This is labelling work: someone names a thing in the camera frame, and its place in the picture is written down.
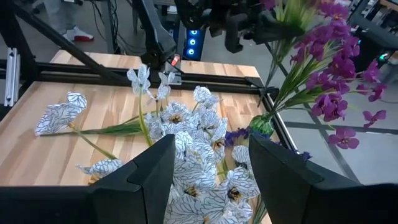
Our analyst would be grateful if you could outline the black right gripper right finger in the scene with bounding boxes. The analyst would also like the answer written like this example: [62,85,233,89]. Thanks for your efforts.
[248,133,365,224]

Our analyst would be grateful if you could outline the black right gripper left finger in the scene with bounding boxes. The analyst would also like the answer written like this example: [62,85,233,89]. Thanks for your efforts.
[90,134,177,224]

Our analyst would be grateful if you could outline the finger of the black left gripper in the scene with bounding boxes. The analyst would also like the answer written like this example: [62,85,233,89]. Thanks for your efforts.
[253,11,305,44]

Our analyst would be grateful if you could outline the magenta artificial flower bunch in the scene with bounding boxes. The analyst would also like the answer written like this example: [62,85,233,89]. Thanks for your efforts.
[270,30,388,119]
[270,86,388,150]
[261,0,361,91]

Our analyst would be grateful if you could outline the white artificial flower bunch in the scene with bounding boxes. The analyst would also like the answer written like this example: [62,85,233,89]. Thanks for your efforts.
[39,105,187,138]
[34,63,261,224]

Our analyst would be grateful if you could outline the blue artificial flower bunch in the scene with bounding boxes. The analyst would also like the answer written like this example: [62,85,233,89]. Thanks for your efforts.
[224,126,251,147]

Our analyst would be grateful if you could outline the green glass vase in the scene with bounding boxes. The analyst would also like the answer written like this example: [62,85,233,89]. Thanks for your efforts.
[249,113,276,137]

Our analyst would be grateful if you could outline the black box blue lights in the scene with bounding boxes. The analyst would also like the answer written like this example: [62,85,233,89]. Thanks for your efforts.
[182,27,206,62]

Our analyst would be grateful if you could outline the person's shoe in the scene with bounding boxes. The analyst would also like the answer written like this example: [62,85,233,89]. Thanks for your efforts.
[62,26,95,43]

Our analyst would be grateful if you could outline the person's leg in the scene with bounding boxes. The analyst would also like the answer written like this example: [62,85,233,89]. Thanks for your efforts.
[43,0,78,32]

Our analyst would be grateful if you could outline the black aluminium table frame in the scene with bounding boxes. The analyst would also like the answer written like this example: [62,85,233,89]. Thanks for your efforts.
[0,0,299,153]

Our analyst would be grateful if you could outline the silver aluminium bracket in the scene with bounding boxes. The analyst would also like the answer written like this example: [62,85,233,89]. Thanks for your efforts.
[3,47,21,108]

